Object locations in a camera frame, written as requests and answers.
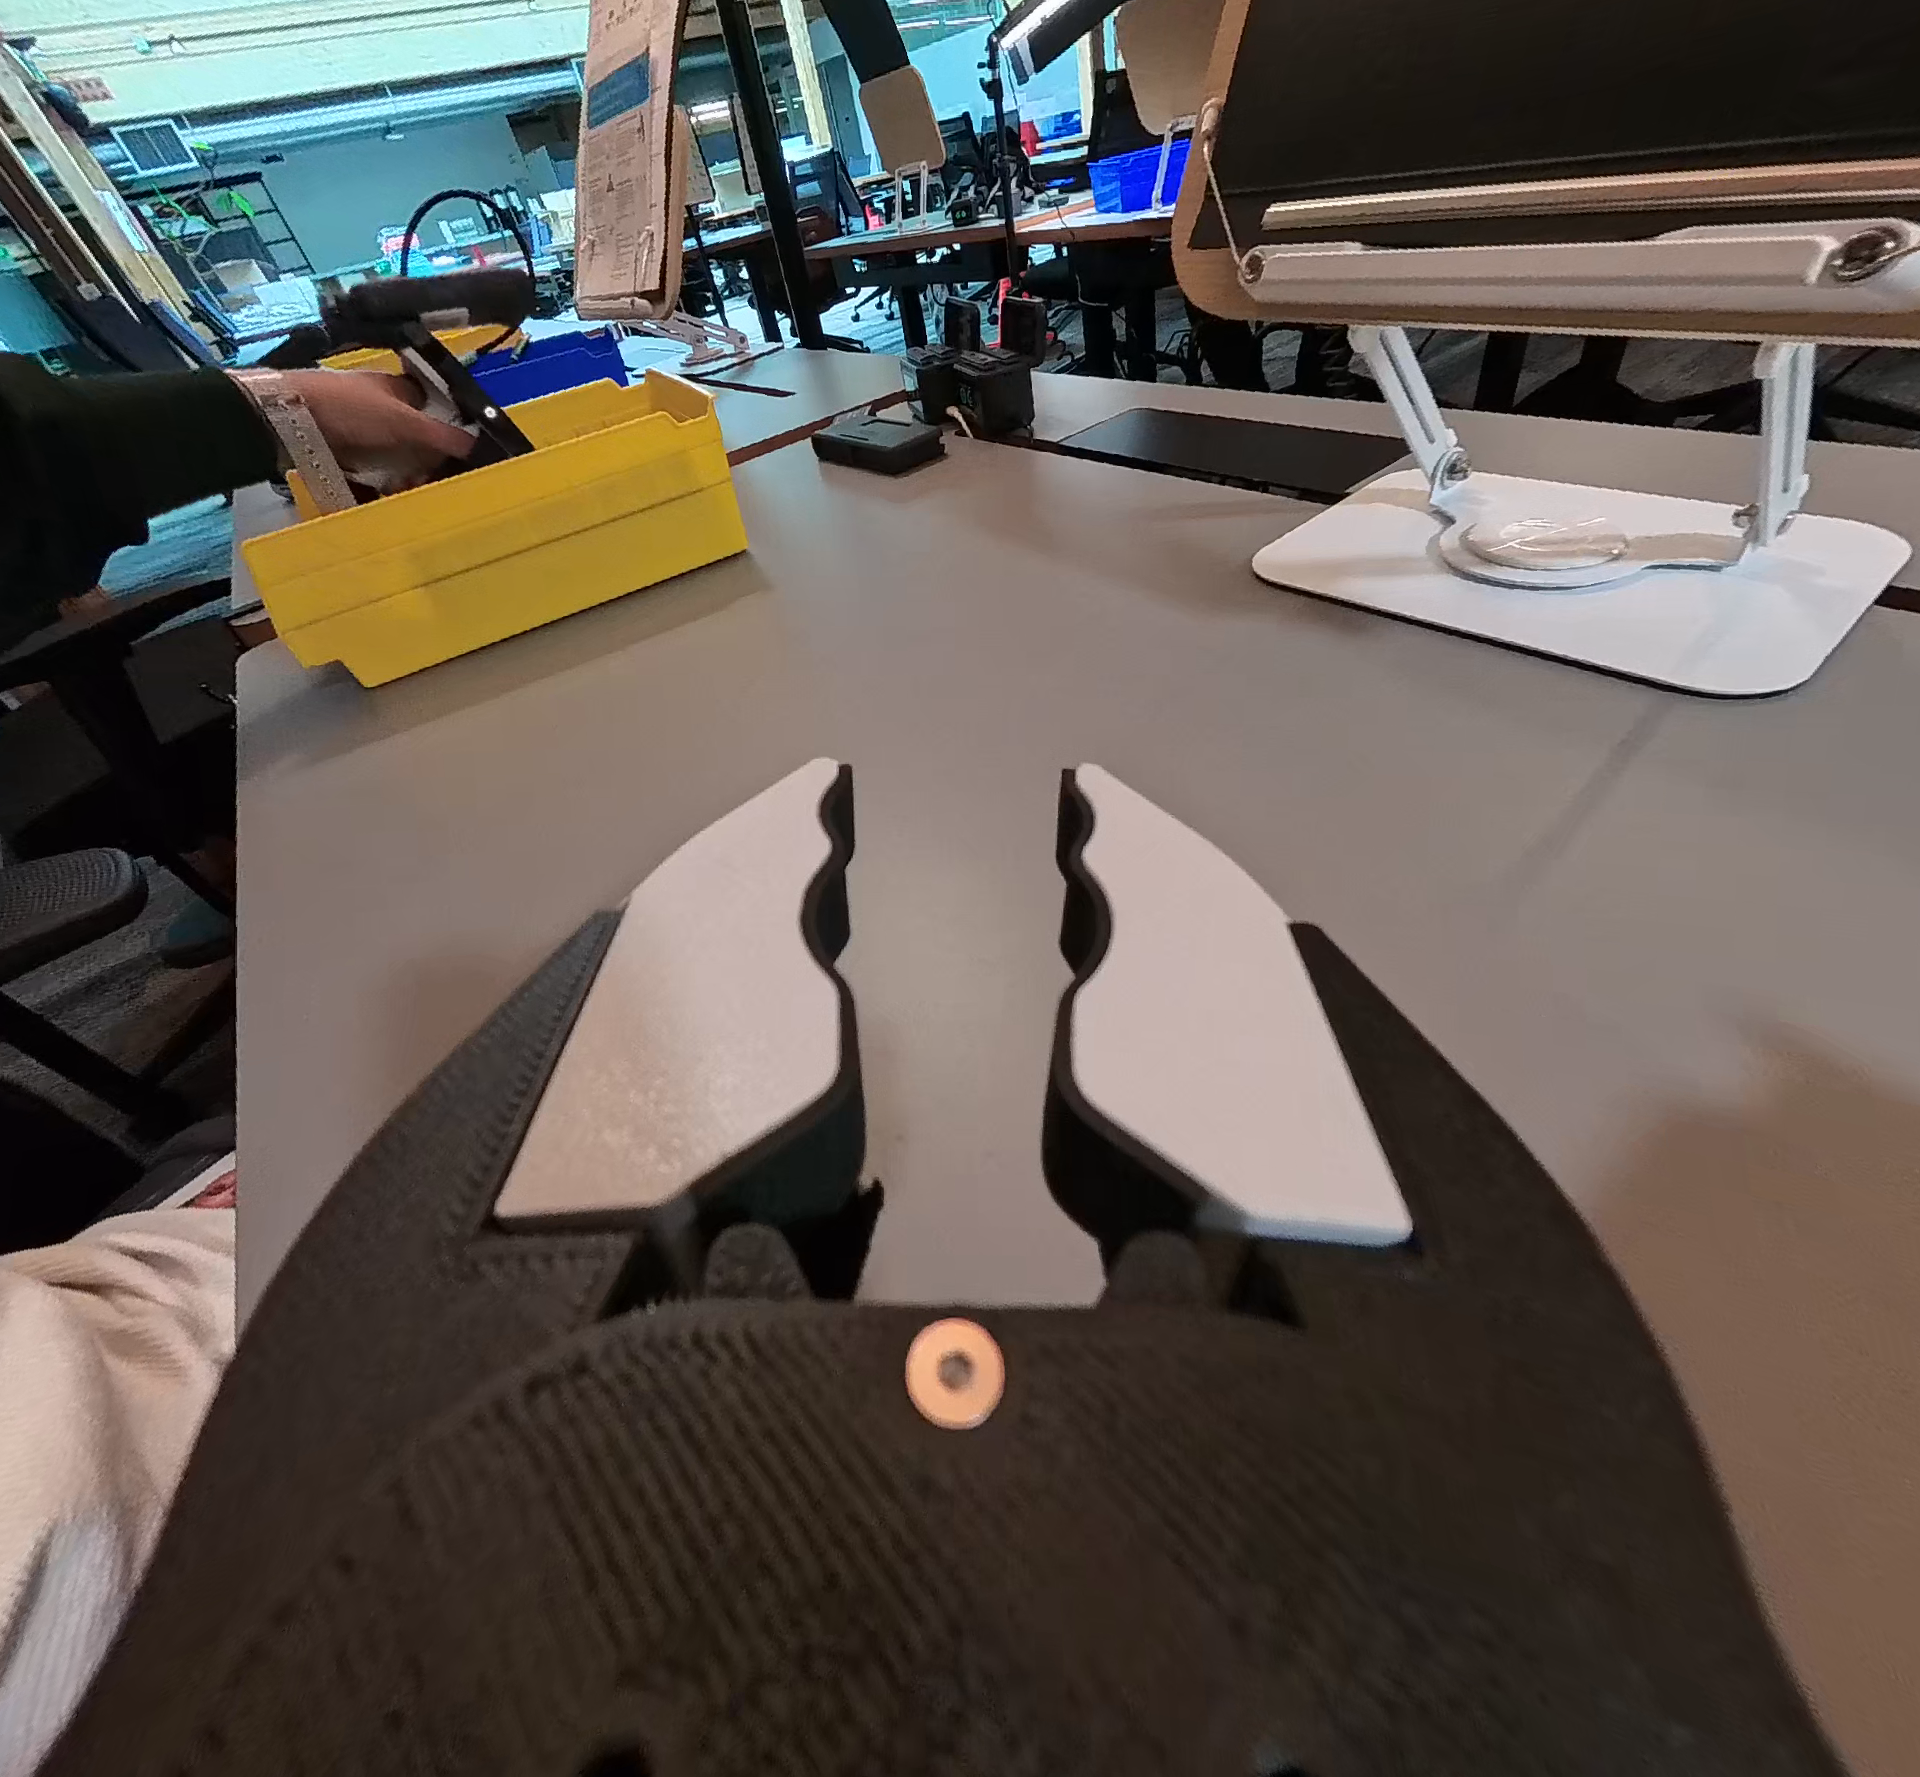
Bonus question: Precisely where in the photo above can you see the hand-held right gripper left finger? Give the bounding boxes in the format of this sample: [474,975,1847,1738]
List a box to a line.
[492,756,884,1299]

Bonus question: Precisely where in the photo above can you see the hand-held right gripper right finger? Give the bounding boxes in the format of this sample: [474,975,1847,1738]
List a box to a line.
[1045,760,1416,1290]

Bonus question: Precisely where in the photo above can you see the yellow plastic bin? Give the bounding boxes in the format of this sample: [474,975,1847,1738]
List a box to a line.
[240,371,750,688]
[319,323,517,378]

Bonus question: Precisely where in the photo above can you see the person's left hand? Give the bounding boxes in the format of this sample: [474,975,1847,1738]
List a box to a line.
[276,366,474,489]

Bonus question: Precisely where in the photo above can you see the blue plastic bin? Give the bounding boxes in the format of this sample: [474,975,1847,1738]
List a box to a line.
[464,329,632,410]

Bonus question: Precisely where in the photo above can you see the grey woven wristwatch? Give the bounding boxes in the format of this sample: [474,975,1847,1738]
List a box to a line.
[225,366,363,519]

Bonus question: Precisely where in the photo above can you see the cardboard panel on stand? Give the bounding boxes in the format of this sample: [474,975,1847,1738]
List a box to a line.
[1116,0,1241,146]
[863,65,951,228]
[573,0,757,361]

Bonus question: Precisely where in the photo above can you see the black vertical pole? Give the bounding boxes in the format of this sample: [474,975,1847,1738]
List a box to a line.
[682,0,872,354]

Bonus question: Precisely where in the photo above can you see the black rectangular box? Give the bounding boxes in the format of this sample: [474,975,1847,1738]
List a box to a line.
[810,413,949,477]

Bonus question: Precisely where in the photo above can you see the long wooden office desk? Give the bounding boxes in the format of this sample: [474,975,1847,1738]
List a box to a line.
[810,194,1180,267]

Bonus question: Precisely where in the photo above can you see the black charger device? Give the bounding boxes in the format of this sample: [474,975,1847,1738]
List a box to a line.
[901,293,1053,436]

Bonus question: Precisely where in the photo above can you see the black flat pad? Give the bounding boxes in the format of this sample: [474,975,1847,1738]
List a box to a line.
[1057,407,1404,505]

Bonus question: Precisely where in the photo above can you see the black office chair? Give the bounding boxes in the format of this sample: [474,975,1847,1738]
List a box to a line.
[0,576,242,1208]

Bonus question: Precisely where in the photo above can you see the blue storage crate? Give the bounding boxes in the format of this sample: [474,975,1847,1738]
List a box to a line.
[1087,142,1195,216]

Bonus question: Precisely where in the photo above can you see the person's cream trousers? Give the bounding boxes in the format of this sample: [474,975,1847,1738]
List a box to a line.
[0,1199,242,1777]

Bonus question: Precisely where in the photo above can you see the white tablet stand with board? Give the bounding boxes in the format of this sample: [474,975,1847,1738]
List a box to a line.
[1171,0,1920,698]

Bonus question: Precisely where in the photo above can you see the black curved hose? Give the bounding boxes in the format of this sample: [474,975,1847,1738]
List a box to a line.
[403,190,541,297]

